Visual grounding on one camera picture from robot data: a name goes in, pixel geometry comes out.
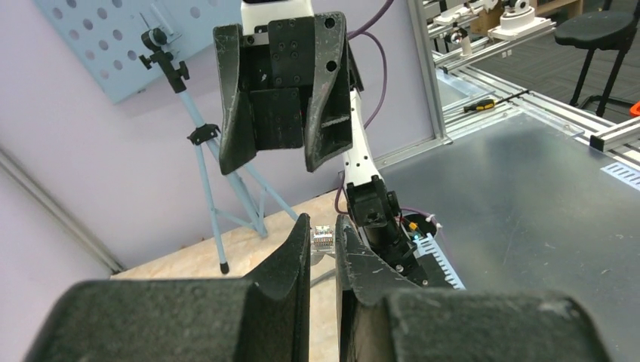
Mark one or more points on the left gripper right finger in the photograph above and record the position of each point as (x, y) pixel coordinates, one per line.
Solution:
(384, 317)

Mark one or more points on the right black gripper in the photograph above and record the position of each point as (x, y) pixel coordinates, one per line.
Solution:
(275, 67)

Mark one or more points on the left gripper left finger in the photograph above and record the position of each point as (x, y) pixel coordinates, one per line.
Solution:
(262, 316)

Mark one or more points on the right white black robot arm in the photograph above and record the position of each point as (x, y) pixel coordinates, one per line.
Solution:
(370, 205)

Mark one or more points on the light blue tripod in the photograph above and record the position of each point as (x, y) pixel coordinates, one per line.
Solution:
(206, 135)

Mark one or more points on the light blue perforated panel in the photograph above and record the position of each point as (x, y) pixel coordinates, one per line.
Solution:
(106, 35)

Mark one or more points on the black round stool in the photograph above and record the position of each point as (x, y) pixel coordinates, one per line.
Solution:
(604, 30)

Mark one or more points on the yellow handled screwdriver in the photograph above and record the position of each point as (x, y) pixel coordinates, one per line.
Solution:
(490, 103)

